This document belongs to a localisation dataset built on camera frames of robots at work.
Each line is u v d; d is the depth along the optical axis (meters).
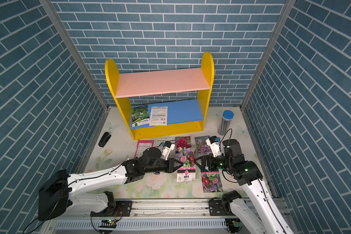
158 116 0.96
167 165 0.66
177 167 0.70
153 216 0.73
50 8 0.71
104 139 0.98
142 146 0.97
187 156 0.75
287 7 0.71
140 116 0.96
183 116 0.97
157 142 0.99
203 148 0.96
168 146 0.69
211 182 0.83
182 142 0.99
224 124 0.94
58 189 0.46
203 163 0.61
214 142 0.63
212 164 0.61
